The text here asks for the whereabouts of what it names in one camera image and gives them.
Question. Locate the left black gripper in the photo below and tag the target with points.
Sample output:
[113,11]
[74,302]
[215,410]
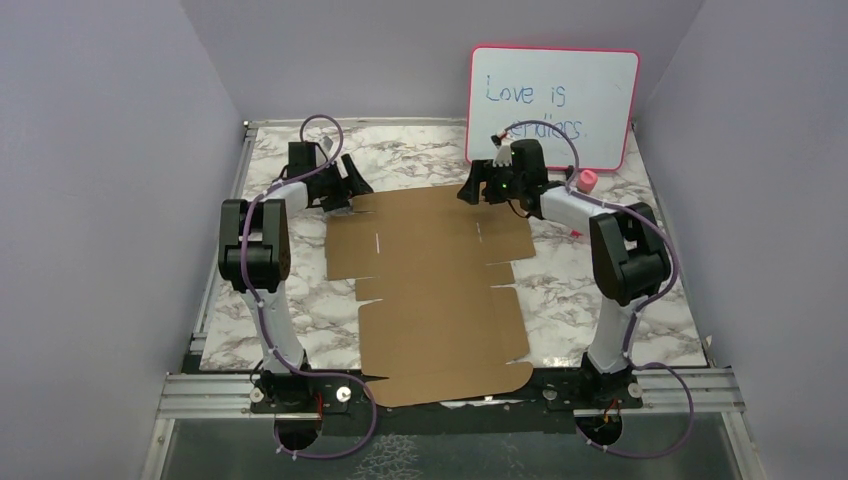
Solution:
[353,184]

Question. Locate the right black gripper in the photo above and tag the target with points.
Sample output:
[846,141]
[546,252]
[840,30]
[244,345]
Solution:
[481,170]

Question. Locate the brown cardboard box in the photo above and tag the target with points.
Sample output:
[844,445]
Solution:
[439,317]

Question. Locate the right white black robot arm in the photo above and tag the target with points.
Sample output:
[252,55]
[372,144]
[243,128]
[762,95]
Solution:
[629,256]

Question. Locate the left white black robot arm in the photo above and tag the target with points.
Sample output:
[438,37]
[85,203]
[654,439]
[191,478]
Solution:
[254,256]

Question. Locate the pink capped small bottle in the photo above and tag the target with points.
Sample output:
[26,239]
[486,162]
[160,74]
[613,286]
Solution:
[586,181]

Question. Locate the pink framed whiteboard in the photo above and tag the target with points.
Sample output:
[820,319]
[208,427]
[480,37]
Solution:
[576,102]

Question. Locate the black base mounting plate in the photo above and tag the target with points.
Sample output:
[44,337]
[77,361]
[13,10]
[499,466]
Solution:
[336,405]

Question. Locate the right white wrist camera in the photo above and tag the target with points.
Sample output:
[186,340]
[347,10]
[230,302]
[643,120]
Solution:
[504,154]

